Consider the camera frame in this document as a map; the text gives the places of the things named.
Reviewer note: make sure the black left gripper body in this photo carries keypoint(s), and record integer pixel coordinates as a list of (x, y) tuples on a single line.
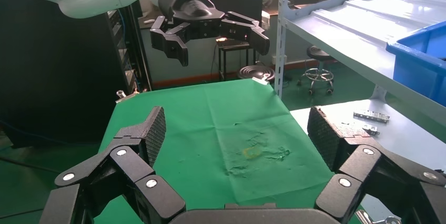
[(188, 6)]

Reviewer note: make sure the small notched metal rail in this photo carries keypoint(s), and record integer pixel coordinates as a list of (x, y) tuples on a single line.
[(371, 130), (371, 116)]

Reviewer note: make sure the large blue plastic bin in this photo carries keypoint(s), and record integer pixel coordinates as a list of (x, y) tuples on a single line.
[(418, 72)]

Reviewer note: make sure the chrome base swivel stool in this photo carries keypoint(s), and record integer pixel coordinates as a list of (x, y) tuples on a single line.
[(318, 53)]

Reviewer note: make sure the black monitor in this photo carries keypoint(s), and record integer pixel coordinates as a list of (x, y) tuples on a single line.
[(244, 4)]

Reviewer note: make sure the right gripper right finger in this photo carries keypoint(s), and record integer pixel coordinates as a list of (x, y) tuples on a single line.
[(383, 180)]

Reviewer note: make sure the grey metal shelf rack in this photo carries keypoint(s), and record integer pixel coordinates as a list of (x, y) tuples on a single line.
[(348, 24)]

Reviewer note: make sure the round black stool seat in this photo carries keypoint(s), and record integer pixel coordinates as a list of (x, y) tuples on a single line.
[(256, 72)]

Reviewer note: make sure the small black side table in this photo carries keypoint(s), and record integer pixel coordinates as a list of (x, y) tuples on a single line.
[(235, 46)]

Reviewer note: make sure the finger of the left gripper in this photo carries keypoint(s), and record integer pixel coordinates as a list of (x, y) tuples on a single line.
[(251, 31), (170, 39)]

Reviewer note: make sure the black cabinet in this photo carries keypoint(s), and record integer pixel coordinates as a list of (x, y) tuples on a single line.
[(52, 76)]

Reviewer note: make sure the green table cloth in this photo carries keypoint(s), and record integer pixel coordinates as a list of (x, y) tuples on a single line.
[(223, 118)]

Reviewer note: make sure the yellow tape square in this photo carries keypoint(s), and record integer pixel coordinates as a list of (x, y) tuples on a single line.
[(245, 153)]

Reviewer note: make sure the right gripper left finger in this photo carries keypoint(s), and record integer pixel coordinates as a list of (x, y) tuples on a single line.
[(115, 180)]

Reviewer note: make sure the silver binder clip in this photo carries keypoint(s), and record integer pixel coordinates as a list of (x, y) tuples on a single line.
[(376, 219), (260, 81), (126, 96)]

